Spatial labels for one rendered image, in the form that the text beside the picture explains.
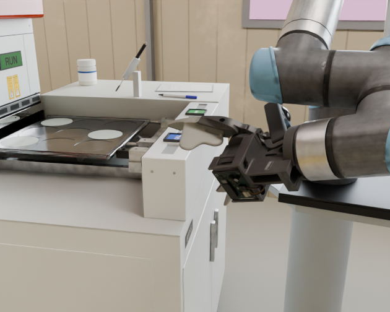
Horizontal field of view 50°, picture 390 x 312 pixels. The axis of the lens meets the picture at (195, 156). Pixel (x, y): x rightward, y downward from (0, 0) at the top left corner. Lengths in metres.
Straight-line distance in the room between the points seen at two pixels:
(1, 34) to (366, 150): 1.14
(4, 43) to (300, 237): 1.02
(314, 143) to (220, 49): 2.37
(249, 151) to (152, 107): 0.90
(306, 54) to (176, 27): 2.41
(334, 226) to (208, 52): 1.96
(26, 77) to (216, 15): 1.62
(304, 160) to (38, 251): 0.66
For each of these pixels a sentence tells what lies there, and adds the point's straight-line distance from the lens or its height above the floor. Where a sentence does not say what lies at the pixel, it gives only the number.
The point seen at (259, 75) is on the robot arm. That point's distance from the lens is 0.58.
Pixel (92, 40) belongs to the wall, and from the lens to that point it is 3.30.
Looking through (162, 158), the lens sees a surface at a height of 0.96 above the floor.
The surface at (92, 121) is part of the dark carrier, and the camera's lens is 1.43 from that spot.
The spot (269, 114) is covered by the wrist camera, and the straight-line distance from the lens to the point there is 0.63.
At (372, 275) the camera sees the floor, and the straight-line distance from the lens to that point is 2.34.
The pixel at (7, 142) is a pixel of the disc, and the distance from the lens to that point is 1.27.
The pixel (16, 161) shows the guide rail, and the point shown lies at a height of 0.85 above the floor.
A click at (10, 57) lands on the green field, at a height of 1.11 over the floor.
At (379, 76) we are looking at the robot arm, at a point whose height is 1.18.
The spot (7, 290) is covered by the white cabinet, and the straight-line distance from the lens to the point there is 1.11.
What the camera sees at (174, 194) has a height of 0.88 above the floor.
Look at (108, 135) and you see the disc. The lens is 1.25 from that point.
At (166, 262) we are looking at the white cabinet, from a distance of 0.90.
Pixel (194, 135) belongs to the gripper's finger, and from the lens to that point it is 0.60.
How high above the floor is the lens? 1.25
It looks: 19 degrees down
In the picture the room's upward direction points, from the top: straight up
